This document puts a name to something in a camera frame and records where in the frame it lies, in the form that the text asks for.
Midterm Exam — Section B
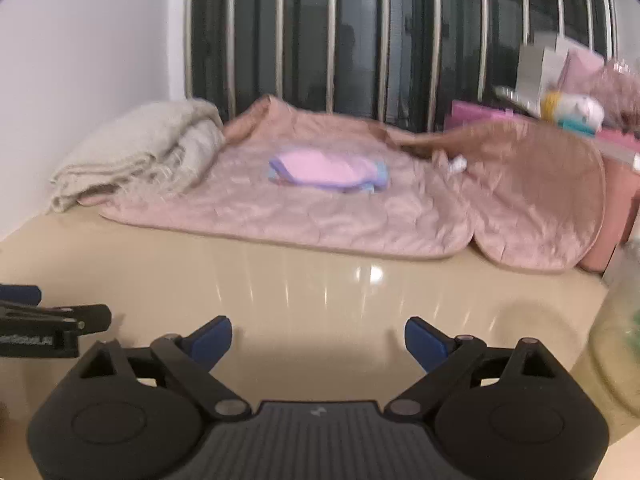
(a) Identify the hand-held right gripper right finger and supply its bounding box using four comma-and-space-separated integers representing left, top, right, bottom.
384, 317, 556, 422

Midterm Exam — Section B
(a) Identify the translucent plastic jar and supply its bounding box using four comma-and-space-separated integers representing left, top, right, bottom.
587, 240, 640, 413

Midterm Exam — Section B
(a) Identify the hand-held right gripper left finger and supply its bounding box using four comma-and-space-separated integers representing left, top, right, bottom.
80, 316, 251, 422

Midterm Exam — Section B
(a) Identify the pink blue purple-trimmed garment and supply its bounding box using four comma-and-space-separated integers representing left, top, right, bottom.
268, 147, 390, 195

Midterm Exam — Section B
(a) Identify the bright pink box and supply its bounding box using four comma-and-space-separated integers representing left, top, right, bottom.
445, 100, 541, 133

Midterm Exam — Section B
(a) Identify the cream knitted fringed blanket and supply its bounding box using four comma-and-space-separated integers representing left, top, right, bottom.
48, 99, 226, 213

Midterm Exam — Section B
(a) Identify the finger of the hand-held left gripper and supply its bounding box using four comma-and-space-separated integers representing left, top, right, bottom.
0, 285, 43, 307
0, 302, 112, 334

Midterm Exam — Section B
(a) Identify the white yellow plush toy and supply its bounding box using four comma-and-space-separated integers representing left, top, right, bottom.
542, 91, 605, 133

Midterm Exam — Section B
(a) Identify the pink pouch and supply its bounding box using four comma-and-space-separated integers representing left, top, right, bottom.
557, 49, 606, 93

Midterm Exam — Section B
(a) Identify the translucent pink bag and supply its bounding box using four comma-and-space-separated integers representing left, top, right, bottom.
590, 60, 640, 136

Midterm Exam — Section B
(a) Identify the barred window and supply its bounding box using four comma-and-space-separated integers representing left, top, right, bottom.
185, 0, 618, 131

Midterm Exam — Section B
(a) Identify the stack of white boxes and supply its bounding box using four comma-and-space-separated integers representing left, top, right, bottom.
515, 35, 571, 111

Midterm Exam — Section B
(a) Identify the salmon pink storage box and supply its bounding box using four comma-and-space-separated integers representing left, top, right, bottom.
580, 130, 640, 273

